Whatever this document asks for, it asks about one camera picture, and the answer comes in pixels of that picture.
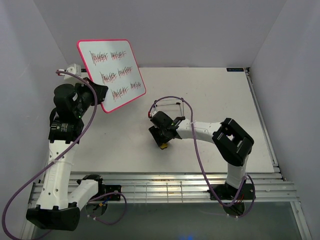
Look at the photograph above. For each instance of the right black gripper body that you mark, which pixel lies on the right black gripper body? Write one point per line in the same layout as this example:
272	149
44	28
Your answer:
162	130

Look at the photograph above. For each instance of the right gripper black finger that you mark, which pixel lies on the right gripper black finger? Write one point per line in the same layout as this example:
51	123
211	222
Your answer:
157	135
166	139

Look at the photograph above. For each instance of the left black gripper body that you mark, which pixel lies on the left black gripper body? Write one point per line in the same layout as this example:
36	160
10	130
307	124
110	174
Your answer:
86	95

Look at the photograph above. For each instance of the yellow bone-shaped eraser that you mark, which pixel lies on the yellow bone-shaped eraser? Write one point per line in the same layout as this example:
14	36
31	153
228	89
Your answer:
164	146

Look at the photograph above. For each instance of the pink framed whiteboard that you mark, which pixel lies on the pink framed whiteboard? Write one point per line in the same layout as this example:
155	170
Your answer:
112	63

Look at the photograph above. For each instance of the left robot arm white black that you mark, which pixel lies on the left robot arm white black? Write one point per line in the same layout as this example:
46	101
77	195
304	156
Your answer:
56	208

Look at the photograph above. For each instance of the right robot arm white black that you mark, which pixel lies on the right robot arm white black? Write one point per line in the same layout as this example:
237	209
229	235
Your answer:
232	141

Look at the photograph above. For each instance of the right blue corner label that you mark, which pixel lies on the right blue corner label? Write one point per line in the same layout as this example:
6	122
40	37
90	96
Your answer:
234	69

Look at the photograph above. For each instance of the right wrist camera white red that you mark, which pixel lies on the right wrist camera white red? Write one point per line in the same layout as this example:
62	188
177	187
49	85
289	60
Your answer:
152	113

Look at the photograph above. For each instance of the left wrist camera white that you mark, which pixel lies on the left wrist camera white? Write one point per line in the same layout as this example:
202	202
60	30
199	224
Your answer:
73	69

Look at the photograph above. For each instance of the wire whiteboard stand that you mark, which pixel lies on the wire whiteboard stand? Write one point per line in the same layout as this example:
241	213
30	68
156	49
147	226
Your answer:
172	107

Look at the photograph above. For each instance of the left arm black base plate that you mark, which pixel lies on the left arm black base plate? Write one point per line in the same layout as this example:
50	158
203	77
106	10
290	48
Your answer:
106	189

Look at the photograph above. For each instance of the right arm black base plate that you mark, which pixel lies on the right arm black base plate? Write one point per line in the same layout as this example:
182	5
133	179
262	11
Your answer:
227	192

